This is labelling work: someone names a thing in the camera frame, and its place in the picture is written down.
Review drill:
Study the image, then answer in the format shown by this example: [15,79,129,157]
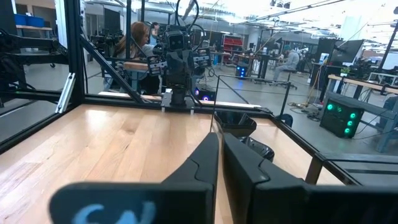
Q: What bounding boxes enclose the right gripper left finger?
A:
[161,133,220,187]

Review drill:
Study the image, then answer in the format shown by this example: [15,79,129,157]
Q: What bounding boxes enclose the person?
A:
[149,21,161,47]
[272,45,301,82]
[104,21,161,96]

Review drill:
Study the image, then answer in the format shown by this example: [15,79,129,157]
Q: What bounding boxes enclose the wooden wall shelf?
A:
[15,24,53,32]

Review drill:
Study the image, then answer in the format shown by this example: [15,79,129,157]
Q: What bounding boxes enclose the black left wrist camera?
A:
[167,29,187,52]

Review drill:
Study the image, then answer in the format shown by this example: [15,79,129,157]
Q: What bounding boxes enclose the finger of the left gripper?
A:
[180,51,195,90]
[167,52,181,90]

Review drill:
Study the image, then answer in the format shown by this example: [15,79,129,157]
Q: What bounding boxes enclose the dark blue round object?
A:
[275,113,294,128]

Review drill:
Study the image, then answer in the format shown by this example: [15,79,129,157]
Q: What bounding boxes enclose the blue storage bin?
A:
[14,14,28,27]
[26,15,45,28]

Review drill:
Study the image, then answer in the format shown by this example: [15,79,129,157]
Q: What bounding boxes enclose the wooden desk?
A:
[123,61,150,72]

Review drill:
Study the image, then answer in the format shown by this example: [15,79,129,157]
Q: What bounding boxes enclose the wooden workbench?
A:
[328,73,398,96]

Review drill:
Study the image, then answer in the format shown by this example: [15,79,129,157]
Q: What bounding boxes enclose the tangled floor cables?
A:
[287,98,326,122]

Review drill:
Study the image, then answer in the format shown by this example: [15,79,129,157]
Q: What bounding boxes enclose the black equipment cart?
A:
[0,28,70,94]

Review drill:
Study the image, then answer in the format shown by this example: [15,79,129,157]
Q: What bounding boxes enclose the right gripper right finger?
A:
[222,133,307,224]

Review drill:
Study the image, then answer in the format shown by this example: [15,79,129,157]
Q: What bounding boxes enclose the black diagonal rig brace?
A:
[80,33,146,104]

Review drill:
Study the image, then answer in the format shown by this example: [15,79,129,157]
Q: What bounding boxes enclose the black computer with green lights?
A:
[319,95,365,139]

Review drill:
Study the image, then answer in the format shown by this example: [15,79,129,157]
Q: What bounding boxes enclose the black wavy square plate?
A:
[213,111,258,138]

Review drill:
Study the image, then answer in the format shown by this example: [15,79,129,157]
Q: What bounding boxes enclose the silver metal bracket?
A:
[55,72,76,114]

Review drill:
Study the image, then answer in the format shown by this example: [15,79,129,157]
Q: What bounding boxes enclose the black stool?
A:
[272,68,299,91]

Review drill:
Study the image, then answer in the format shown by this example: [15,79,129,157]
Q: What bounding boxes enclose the black rig upright post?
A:
[63,0,85,106]

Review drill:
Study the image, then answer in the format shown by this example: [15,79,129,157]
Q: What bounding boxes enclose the black rig beam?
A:
[0,104,78,155]

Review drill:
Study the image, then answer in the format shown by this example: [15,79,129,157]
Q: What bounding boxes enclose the black leaf-shaped plate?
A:
[239,136,275,163]

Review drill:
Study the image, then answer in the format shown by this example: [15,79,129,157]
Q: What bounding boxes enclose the dark wall screen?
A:
[103,7,121,34]

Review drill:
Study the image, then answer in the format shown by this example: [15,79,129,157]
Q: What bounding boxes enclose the dark monitor on stand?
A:
[329,39,364,65]

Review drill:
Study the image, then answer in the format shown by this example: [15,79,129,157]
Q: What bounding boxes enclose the black computer with blue lights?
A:
[235,63,249,78]

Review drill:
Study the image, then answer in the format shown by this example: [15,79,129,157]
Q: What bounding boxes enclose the black computer with purple lights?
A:
[193,86,217,102]

